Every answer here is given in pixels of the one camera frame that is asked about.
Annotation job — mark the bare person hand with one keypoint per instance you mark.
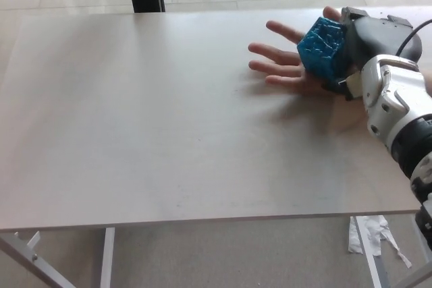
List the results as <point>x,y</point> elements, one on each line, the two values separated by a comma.
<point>287,62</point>

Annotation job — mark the torn white paper strip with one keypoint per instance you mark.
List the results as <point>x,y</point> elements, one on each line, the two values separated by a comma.
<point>373,230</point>

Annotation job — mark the bare person forearm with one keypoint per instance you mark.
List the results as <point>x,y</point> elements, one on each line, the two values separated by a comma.
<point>428,84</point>

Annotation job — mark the white metal table bracket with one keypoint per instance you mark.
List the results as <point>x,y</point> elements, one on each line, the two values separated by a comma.
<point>33,239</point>

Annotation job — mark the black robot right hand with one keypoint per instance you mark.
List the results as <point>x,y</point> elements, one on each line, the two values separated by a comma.
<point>381,38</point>

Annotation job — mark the white diagonal table brace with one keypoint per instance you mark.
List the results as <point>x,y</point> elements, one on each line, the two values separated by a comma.
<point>30,264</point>

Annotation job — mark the white slanted table leg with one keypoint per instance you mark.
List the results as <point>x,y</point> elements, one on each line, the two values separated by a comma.
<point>369,254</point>

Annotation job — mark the blue foil-wrapped cube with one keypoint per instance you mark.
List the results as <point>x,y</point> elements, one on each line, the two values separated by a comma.
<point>320,48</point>

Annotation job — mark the white straight table leg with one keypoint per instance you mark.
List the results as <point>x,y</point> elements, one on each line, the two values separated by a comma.
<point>108,261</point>

